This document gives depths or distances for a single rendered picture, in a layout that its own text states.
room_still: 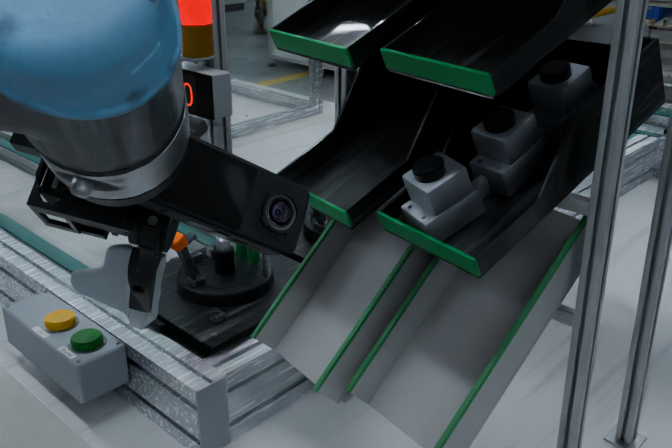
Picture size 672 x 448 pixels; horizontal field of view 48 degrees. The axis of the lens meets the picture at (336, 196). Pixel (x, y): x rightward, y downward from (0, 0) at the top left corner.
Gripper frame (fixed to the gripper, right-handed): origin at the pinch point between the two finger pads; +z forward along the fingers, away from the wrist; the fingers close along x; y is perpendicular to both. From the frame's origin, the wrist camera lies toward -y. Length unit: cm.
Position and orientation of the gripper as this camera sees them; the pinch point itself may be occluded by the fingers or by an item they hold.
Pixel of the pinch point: (178, 234)
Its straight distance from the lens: 59.6
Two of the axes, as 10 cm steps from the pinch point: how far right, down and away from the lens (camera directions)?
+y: -9.6, -2.6, -0.7
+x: -2.3, 9.2, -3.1
